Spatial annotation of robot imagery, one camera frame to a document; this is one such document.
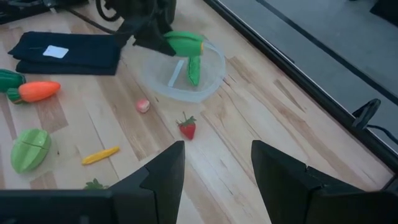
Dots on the red toy strawberry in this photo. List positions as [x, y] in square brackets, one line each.
[187, 129]
[94, 185]

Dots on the folded navy cloth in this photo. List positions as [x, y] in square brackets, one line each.
[77, 53]

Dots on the dark green toy bell pepper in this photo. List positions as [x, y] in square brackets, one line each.
[11, 80]

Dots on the clear plastic tupperware container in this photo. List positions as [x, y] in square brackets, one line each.
[211, 77]

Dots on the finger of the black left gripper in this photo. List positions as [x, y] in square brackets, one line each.
[155, 43]

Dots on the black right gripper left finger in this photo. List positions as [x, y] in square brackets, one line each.
[155, 193]

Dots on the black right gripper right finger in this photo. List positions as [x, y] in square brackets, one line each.
[289, 193]

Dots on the orange toy carrot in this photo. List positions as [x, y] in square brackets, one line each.
[38, 91]

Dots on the black aluminium table frame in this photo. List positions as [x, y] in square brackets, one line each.
[311, 88]

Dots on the small yellow toy chili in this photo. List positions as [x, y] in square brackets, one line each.
[99, 155]

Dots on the light green leafy toy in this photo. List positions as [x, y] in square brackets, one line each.
[29, 151]

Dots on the green toy corn cob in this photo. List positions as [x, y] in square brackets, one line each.
[185, 43]

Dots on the green toy pea pod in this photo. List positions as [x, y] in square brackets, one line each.
[194, 71]

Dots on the small pink toy fruit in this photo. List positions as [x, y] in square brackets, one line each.
[142, 106]

